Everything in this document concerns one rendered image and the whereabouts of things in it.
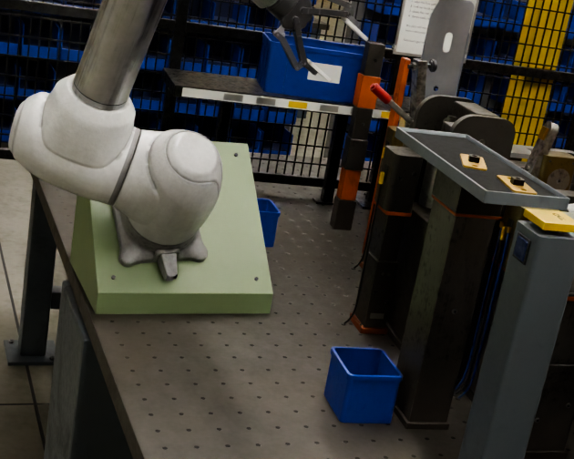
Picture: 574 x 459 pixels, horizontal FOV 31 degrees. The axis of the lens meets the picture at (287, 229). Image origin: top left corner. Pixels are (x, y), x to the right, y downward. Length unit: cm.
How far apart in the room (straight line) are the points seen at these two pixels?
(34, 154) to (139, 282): 34
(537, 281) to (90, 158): 83
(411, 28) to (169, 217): 124
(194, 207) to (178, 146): 12
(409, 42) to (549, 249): 158
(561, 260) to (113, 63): 81
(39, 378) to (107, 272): 128
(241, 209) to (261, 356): 38
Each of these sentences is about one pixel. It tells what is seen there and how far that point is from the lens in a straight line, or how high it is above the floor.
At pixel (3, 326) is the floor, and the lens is 357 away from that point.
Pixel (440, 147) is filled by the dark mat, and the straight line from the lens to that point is 174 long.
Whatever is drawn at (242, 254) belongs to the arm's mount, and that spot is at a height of 80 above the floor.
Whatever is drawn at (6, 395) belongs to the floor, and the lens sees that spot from 314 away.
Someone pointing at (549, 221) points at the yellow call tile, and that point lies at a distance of 142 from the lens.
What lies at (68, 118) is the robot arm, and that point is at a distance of 182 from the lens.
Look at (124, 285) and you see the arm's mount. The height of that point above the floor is 76.
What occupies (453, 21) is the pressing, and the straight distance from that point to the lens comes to 266.
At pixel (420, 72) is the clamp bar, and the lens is 234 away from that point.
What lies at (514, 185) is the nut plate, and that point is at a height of 116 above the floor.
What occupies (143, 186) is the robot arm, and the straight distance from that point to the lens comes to 186.
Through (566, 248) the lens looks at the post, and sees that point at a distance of 144.
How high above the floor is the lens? 151
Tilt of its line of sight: 18 degrees down
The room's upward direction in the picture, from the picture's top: 10 degrees clockwise
